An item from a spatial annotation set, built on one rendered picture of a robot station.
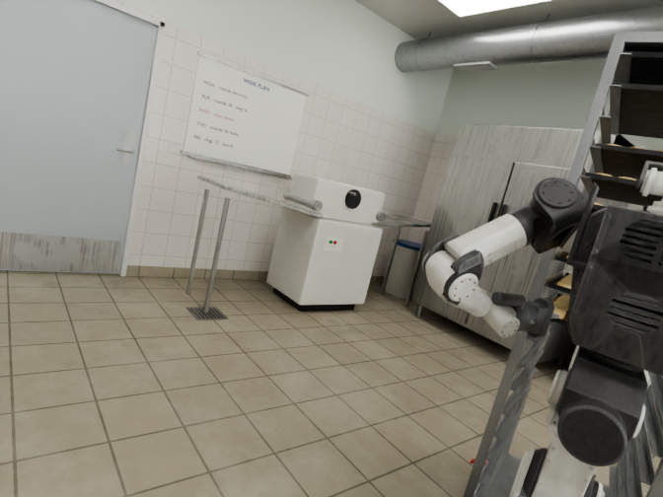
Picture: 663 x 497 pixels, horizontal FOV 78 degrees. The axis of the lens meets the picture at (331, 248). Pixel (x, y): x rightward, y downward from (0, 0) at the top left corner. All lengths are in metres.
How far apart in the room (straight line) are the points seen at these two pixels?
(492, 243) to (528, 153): 3.09
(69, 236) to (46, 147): 0.68
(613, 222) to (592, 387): 0.33
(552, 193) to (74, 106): 3.30
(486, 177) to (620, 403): 3.31
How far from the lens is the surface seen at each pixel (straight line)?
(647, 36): 1.58
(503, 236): 1.02
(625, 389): 1.04
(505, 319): 1.19
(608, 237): 0.94
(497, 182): 4.08
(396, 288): 5.15
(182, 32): 3.90
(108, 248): 3.89
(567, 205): 1.05
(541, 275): 1.48
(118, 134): 3.76
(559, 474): 1.34
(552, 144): 4.01
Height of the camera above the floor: 1.21
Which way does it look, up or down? 9 degrees down
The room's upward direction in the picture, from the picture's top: 13 degrees clockwise
